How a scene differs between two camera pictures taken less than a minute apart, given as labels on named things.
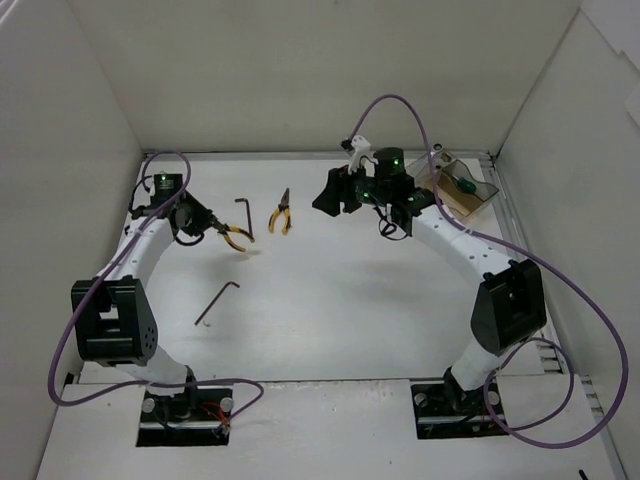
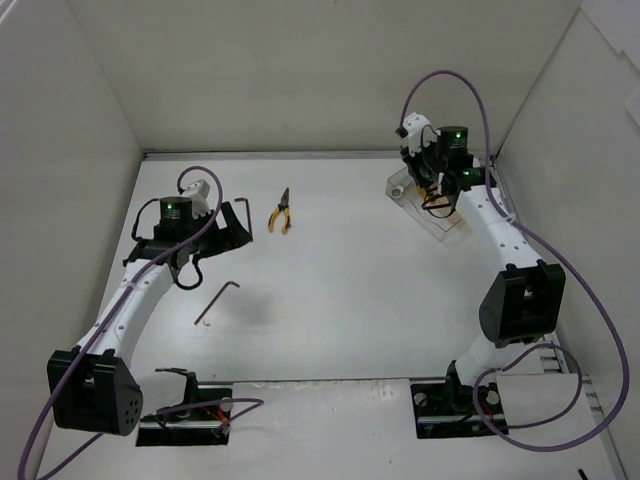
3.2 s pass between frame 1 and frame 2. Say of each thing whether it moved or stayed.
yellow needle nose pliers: stayed
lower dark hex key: stayed
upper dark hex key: stayed
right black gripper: moved
